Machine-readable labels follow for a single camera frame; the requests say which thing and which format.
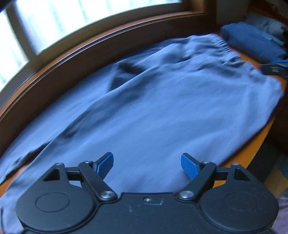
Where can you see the purple bed sheet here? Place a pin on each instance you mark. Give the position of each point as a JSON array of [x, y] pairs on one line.
[[284, 216]]

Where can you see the dark blue folded garment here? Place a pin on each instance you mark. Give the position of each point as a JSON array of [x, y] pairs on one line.
[[249, 40]]

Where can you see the grey folded garment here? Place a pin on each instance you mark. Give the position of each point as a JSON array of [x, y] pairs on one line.
[[267, 24]]

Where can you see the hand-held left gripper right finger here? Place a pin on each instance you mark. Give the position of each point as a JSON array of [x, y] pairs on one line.
[[187, 164]]

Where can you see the window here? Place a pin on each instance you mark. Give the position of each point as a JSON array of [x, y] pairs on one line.
[[67, 22]]

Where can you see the blue pants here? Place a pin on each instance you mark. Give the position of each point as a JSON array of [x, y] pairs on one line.
[[157, 108]]

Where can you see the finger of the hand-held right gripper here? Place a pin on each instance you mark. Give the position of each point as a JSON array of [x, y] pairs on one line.
[[270, 69]]

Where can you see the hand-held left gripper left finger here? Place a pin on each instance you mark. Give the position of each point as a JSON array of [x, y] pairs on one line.
[[105, 164]]

